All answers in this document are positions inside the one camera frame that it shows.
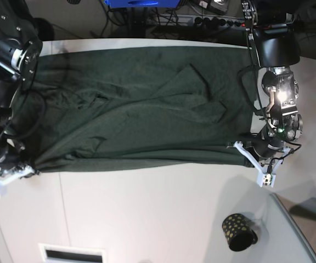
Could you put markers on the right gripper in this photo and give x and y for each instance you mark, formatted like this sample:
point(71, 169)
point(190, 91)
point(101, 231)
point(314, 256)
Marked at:
point(13, 166)

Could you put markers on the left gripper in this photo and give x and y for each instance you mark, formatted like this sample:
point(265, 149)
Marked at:
point(264, 152)

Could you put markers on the dark green t-shirt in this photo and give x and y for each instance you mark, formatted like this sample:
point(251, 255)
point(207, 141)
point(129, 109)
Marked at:
point(124, 109)

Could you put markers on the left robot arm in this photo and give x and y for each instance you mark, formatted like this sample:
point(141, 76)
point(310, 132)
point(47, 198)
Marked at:
point(272, 45)

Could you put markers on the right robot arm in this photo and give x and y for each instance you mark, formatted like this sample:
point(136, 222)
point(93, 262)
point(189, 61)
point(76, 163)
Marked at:
point(20, 47)

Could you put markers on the black mug with gold dots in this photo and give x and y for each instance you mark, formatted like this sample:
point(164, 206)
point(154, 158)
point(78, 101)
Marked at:
point(238, 232)

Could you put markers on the white slotted plate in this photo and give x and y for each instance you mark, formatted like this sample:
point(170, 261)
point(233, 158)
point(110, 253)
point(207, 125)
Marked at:
point(63, 254)

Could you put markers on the black round stool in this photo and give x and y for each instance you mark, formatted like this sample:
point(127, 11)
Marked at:
point(45, 30)

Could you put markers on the white power strip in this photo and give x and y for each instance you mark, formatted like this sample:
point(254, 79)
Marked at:
point(208, 21)

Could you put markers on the blue box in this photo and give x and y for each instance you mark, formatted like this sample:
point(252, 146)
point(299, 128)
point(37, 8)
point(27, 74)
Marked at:
point(142, 3)

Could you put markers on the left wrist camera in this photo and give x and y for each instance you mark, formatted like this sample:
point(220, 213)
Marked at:
point(266, 179)

